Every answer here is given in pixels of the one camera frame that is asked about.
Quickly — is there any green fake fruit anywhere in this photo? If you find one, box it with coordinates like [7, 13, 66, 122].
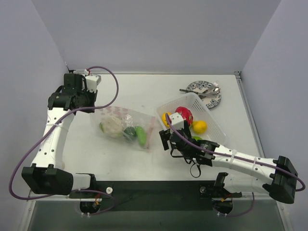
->
[192, 136, 202, 141]

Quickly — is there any white plastic basket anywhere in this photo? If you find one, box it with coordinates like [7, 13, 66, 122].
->
[155, 93, 227, 145]

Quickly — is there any clear zip top bag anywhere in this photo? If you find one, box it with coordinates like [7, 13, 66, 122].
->
[90, 106, 155, 149]

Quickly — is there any yellow fake lemon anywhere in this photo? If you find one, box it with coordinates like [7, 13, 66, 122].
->
[161, 112, 171, 128]

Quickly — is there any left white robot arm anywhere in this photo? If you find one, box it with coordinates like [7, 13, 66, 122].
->
[22, 74, 101, 198]

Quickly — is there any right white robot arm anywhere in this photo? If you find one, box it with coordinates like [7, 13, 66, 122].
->
[159, 120, 299, 204]

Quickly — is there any red fake dragon fruit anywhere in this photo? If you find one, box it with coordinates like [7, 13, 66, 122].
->
[175, 106, 193, 127]

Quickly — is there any green fake cucumber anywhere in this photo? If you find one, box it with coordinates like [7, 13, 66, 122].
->
[135, 126, 147, 148]

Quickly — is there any dark green fake avocado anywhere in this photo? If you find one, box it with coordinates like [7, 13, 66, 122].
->
[123, 127, 137, 142]

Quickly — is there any blue patterned plate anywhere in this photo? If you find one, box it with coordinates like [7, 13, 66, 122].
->
[186, 80, 221, 109]

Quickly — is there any metal spoon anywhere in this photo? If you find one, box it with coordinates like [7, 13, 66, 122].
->
[197, 88, 220, 97]

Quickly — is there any metal fork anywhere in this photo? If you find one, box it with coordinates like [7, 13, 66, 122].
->
[206, 82, 218, 91]

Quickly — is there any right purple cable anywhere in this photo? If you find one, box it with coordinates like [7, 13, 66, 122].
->
[166, 112, 306, 218]

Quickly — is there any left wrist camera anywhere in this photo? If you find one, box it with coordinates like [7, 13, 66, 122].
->
[74, 69, 102, 93]

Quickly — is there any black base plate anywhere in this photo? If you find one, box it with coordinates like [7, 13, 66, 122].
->
[69, 180, 242, 212]

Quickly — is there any aluminium frame rail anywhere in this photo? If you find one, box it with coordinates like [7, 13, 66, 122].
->
[26, 179, 286, 202]

